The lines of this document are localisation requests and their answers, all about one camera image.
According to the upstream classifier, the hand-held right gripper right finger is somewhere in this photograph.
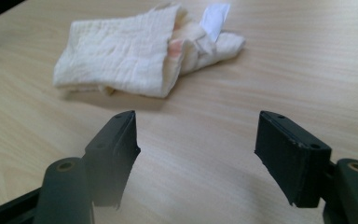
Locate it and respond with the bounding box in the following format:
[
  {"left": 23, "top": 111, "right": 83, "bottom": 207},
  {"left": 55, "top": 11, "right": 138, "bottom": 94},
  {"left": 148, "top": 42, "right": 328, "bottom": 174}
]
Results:
[{"left": 254, "top": 110, "right": 334, "bottom": 208}]

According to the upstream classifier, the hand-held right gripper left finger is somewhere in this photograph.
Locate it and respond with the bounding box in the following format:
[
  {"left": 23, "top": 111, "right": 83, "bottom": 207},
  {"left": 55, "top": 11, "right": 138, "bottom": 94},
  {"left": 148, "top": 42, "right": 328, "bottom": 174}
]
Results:
[{"left": 83, "top": 110, "right": 142, "bottom": 209}]

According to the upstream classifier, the white cloth with pink flowers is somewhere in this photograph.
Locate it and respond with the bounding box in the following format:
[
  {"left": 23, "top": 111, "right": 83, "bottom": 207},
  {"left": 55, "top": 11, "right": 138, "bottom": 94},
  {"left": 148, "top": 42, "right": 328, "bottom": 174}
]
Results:
[{"left": 52, "top": 3, "right": 247, "bottom": 99}]

